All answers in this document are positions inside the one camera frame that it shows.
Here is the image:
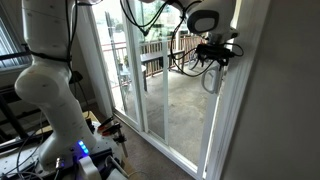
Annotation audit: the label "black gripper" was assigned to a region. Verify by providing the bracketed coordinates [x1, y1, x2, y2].
[209, 54, 232, 76]

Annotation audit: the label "white door pull handle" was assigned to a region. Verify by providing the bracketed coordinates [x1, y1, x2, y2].
[200, 64, 223, 95]

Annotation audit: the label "white screen door stile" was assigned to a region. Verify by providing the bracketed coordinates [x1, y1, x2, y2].
[160, 0, 170, 145]

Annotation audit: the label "fixed glass door panel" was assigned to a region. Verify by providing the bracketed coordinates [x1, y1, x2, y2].
[89, 0, 150, 133]

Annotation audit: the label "red bicycle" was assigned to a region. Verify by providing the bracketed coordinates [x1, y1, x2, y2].
[187, 41, 209, 71]

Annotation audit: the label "dark wooden patio bench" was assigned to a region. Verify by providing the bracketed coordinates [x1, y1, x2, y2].
[139, 49, 186, 93]

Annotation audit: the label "wooden balcony railing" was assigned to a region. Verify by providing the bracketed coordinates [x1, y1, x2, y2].
[101, 33, 204, 79]

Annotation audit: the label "green hedge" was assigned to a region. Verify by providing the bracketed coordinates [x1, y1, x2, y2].
[136, 0, 188, 34]

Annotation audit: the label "metal patio chair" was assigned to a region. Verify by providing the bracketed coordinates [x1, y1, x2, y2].
[116, 54, 149, 101]

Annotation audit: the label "small potted plant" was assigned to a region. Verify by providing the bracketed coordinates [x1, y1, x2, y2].
[122, 54, 131, 68]

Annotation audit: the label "orange black bar clamp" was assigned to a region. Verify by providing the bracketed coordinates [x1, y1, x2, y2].
[101, 121, 129, 159]
[97, 115, 116, 132]

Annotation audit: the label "grey robot mounting platform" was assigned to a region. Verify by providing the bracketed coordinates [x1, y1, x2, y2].
[0, 120, 126, 180]

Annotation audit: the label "small black mounted device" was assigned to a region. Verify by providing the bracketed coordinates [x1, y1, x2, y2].
[69, 70, 84, 85]

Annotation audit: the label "white power adapter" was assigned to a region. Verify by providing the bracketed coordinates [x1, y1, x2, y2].
[105, 167, 129, 180]

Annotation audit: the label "white box with plug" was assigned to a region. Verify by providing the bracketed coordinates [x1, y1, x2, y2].
[77, 155, 102, 180]

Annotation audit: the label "window blinds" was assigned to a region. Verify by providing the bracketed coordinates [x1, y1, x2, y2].
[0, 16, 33, 69]

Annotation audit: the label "black metal stand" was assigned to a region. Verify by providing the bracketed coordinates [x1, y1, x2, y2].
[0, 83, 54, 151]

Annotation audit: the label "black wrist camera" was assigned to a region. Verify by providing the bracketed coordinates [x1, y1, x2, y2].
[195, 43, 235, 61]

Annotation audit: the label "white patio post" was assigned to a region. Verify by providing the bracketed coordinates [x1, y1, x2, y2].
[174, 19, 182, 51]

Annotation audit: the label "black cable bundle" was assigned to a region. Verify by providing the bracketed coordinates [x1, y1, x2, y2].
[64, 0, 246, 79]

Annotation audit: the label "black strap around arm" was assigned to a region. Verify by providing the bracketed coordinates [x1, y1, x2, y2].
[21, 43, 73, 64]

